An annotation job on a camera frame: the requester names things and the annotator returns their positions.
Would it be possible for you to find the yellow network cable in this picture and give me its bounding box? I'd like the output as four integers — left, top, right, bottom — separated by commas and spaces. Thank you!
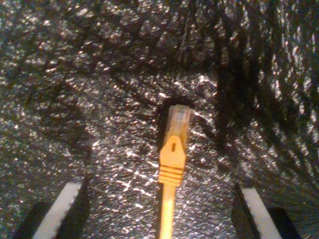
158, 104, 194, 239

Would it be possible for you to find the black bubble wrap mat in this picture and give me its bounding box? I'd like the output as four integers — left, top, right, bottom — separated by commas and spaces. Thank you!
0, 0, 319, 239

